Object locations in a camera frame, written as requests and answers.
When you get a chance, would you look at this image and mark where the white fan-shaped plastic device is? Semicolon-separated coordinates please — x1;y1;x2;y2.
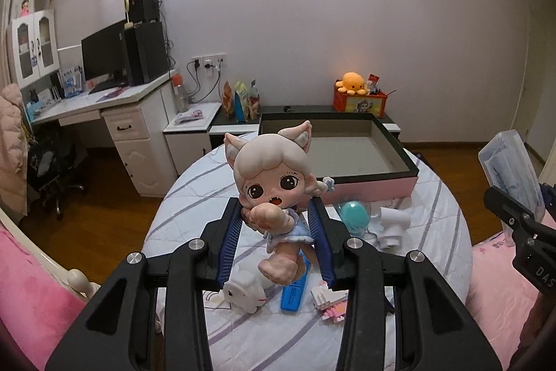
368;207;411;250

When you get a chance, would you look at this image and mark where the blue highlighter marker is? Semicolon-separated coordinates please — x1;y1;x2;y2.
281;253;311;313

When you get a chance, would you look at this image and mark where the white side cabinet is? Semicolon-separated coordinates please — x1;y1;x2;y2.
163;103;221;175

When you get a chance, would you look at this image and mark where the orange octopus plush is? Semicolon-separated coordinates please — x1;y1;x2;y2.
335;72;368;96

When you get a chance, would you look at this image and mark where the small pink brick figure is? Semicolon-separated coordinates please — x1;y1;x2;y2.
310;281;349;324

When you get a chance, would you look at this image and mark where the cat-ear girl doll figurine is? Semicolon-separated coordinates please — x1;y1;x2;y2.
224;121;335;286

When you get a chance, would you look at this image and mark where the black computer tower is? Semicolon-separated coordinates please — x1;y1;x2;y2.
121;22;170;86

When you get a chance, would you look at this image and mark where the wall power outlet strip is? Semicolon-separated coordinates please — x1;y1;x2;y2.
191;53;227;69

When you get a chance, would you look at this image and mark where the white wall cabinet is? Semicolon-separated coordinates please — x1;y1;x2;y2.
7;9;60;88

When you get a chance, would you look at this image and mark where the black speaker box on tower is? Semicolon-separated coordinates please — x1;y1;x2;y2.
126;0;160;24

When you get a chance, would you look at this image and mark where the black computer monitor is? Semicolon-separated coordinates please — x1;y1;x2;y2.
81;20;125;81

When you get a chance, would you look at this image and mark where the pink bed cushion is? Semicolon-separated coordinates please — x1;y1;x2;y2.
1;221;100;370

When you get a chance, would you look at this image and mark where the pink blanket right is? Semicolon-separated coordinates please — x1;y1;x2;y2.
466;232;555;370

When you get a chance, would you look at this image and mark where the pink box with black rim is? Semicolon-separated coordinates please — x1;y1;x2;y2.
259;111;418;205

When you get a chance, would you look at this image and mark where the teal round ball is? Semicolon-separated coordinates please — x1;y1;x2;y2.
338;201;369;237

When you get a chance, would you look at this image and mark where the orange lid water bottle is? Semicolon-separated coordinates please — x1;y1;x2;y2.
171;72;188;113

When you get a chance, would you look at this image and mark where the white desk with drawers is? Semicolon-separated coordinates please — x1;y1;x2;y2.
31;72;177;198

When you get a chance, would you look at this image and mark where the snack bags group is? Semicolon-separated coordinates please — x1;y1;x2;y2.
221;80;261;123

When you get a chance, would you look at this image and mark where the black low tv stand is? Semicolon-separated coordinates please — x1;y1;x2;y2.
208;104;402;146

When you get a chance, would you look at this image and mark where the round table striped cloth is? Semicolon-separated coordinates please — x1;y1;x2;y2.
141;131;474;371

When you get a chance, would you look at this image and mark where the clear dental flosser box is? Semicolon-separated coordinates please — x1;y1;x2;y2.
478;130;546;222

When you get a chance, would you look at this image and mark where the white dog figurine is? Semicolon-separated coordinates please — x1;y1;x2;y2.
221;267;272;314

